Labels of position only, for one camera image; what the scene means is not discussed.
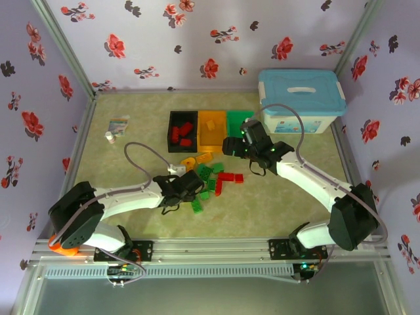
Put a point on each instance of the green plastic bin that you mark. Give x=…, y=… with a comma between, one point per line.
x=234, y=119

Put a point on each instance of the long aluminium base rail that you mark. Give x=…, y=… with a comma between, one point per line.
x=210, y=251

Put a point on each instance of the round yellow lego with hole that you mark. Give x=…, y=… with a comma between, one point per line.
x=191, y=161

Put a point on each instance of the aluminium wall edge rail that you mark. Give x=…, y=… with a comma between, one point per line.
x=197, y=90

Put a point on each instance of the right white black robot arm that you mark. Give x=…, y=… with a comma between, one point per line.
x=311, y=183

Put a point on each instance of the small white bottle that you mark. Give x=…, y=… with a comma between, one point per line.
x=110, y=136

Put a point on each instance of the orange plastic cylinder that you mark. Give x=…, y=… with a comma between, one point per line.
x=65, y=252

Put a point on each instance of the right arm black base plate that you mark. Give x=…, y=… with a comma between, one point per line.
x=279, y=249

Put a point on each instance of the aluminium corner post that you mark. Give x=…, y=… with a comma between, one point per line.
x=66, y=49
x=359, y=33

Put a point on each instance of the small printed paper packet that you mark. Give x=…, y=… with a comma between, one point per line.
x=118, y=126

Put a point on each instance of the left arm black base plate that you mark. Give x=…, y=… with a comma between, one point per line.
x=146, y=251

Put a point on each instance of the black plastic bin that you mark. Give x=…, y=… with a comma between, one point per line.
x=182, y=149

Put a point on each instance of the yellow lego brick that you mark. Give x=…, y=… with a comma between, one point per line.
x=204, y=157
x=210, y=125

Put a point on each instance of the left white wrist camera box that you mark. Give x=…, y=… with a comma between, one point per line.
x=177, y=169

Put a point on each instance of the red lego brick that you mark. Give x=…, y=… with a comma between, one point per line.
x=186, y=128
x=226, y=177
x=239, y=178
x=218, y=190
x=185, y=142
x=175, y=135

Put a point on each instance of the white storage box blue lid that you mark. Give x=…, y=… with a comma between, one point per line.
x=295, y=78

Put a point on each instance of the yellow plastic bin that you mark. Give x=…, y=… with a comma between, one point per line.
x=211, y=149

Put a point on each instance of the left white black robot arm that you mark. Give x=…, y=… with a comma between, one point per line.
x=131, y=197

